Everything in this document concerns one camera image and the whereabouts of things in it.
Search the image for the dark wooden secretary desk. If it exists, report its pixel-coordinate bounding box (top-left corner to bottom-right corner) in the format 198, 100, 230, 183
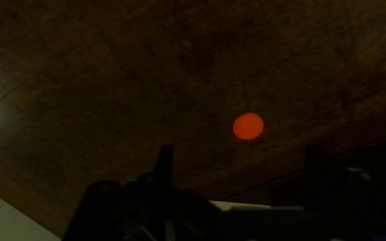
0, 0, 386, 239

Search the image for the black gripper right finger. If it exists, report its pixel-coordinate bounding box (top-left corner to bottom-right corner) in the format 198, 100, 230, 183
304, 145, 332, 199

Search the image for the orange game chip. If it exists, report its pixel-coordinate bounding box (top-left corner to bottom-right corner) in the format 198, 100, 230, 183
232, 112, 265, 142

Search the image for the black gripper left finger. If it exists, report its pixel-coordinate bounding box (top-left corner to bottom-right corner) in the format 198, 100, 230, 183
154, 144, 176, 180

